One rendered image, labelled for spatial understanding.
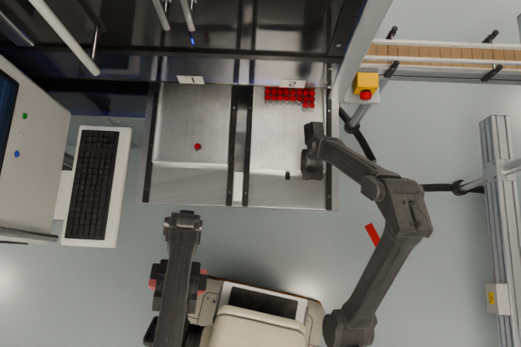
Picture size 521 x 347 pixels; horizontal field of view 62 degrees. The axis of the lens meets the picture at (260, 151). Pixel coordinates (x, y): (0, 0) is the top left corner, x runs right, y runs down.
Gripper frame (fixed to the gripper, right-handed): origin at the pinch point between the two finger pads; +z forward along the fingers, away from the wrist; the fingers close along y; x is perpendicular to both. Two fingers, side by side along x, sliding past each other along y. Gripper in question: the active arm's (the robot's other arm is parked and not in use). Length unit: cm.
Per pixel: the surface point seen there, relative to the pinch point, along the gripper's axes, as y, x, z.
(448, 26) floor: 121, -96, 81
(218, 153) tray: 7.2, 31.8, 1.8
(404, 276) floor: -26, -58, 95
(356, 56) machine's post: 24.3, -10.7, -34.0
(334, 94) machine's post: 27.1, -8.8, -5.9
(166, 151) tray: 8, 50, 1
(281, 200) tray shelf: -9.0, 9.6, 4.0
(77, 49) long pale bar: 18, 64, -45
